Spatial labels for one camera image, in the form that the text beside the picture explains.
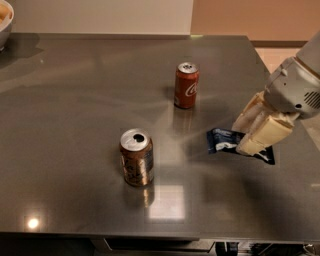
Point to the grey robot gripper body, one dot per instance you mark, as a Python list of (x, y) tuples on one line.
[(292, 89)]

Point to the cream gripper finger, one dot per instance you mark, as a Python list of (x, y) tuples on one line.
[(254, 112), (263, 131)]

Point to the blue rxbar blueberry wrapper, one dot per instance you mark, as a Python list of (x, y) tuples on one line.
[(226, 140)]

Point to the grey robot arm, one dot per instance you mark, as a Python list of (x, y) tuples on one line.
[(310, 53)]

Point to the red coca-cola can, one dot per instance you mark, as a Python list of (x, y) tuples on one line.
[(186, 85)]

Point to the brown gold soda can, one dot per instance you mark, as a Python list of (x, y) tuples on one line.
[(136, 148)]

